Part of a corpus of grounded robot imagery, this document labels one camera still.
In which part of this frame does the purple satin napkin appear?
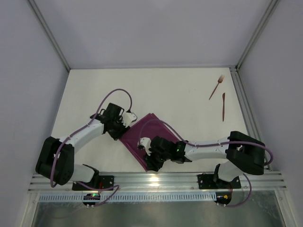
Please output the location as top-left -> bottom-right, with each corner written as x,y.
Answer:
119,113 -> 179,172

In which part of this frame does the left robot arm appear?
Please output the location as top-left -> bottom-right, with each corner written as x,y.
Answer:
36,103 -> 137,187

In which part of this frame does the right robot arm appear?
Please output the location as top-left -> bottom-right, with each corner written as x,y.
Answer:
138,131 -> 265,188

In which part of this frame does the left controller board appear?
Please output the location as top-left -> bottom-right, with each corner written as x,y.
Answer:
82,193 -> 100,207

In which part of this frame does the controller board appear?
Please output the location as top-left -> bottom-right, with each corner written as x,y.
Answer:
214,194 -> 232,206
82,193 -> 100,207

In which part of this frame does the right controller board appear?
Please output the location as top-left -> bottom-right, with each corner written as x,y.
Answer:
214,194 -> 232,206

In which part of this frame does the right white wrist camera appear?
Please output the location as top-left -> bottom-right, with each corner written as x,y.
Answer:
138,137 -> 151,150

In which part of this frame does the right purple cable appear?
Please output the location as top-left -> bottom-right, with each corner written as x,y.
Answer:
139,119 -> 275,209

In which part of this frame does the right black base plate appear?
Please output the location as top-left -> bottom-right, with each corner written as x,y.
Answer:
197,173 -> 241,190

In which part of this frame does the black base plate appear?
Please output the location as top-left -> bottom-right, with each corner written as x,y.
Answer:
72,175 -> 115,191
197,173 -> 241,190

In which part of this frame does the slotted grey cable duct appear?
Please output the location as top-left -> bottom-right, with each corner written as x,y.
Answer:
38,192 -> 216,202

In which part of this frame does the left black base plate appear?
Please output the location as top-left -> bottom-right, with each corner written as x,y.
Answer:
72,175 -> 115,191

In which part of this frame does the right side aluminium rail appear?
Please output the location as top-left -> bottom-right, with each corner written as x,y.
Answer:
229,66 -> 271,171

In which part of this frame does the aluminium rail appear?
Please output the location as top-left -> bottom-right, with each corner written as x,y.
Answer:
28,171 -> 287,193
229,66 -> 271,171

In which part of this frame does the aluminium front rail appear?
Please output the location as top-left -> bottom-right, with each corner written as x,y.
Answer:
28,171 -> 287,193

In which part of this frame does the left aluminium frame post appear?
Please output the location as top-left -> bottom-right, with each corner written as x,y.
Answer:
26,0 -> 71,72

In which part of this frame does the aluminium frame post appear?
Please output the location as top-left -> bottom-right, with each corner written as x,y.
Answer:
26,0 -> 71,72
236,0 -> 280,71

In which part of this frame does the right aluminium frame post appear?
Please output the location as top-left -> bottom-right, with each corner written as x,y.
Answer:
236,0 -> 280,71

